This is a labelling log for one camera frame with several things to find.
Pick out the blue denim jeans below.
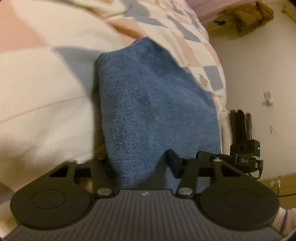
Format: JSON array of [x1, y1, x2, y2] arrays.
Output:
[[95, 38, 221, 189]]

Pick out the pink curtain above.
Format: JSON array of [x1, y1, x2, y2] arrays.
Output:
[[186, 0, 239, 23]]

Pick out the brown hanging clothes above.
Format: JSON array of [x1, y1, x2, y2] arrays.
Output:
[[214, 1, 274, 36]]

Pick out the pink grey checkered quilt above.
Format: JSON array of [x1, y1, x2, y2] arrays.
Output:
[[0, 0, 228, 232]]

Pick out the white wall hook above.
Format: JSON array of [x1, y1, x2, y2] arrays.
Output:
[[262, 91, 273, 108]]

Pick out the folded cream fleece blanket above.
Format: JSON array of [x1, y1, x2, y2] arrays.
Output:
[[218, 108, 232, 155]]

